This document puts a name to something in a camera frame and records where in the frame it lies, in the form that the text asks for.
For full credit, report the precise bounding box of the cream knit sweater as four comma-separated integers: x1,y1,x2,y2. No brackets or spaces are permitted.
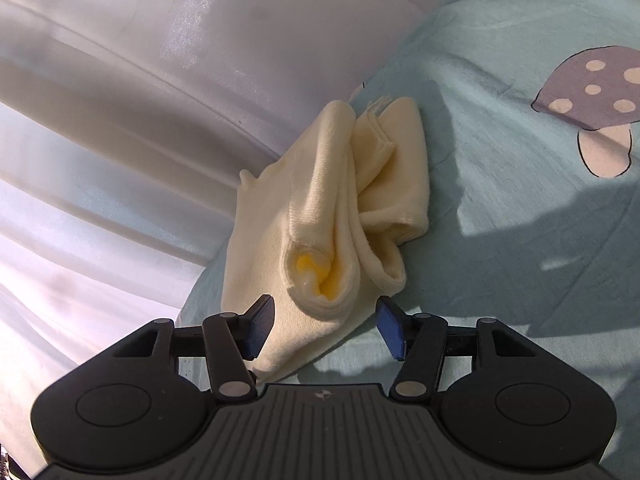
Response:
221,98,430,382

